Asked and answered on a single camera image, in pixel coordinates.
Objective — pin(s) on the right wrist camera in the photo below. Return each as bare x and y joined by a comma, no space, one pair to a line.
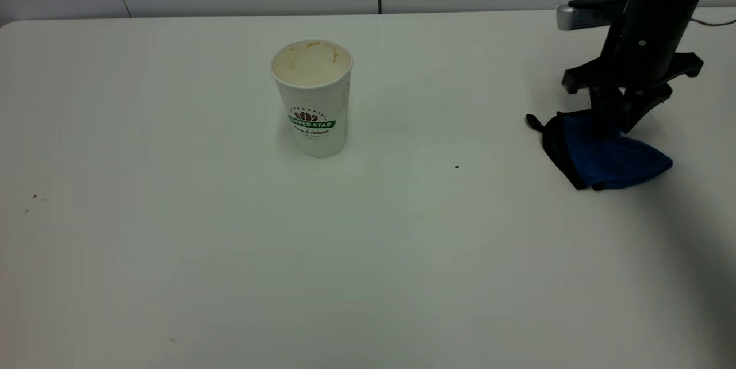
586,12

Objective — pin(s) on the white paper coffee cup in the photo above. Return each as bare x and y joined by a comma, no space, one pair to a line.
313,104

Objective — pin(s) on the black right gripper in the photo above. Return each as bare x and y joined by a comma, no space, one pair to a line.
641,58

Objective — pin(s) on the blue cloth with black trim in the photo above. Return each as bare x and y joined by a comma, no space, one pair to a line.
609,159

